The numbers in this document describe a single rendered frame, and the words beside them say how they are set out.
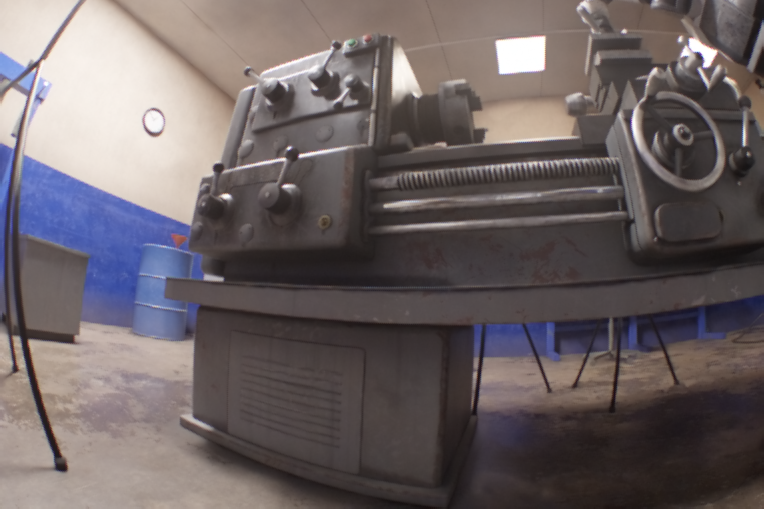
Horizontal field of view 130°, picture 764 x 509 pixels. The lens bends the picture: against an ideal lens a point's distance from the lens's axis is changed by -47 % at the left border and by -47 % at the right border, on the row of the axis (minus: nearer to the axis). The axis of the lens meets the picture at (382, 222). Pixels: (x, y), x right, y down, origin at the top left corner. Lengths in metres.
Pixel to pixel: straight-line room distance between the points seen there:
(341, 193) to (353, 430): 0.52
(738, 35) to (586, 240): 0.77
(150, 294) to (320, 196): 2.85
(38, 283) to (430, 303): 2.09
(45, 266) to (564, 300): 2.32
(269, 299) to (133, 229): 3.36
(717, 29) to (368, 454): 1.44
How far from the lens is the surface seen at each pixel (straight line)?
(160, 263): 3.43
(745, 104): 0.86
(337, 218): 0.70
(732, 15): 1.17
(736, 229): 0.78
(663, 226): 0.66
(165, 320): 3.42
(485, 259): 0.77
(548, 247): 0.78
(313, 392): 0.81
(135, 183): 4.08
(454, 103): 1.08
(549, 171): 0.73
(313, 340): 0.80
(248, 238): 0.83
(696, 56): 0.81
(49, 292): 2.28
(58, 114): 3.88
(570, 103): 1.19
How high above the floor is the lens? 0.40
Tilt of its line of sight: 17 degrees up
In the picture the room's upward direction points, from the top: 3 degrees clockwise
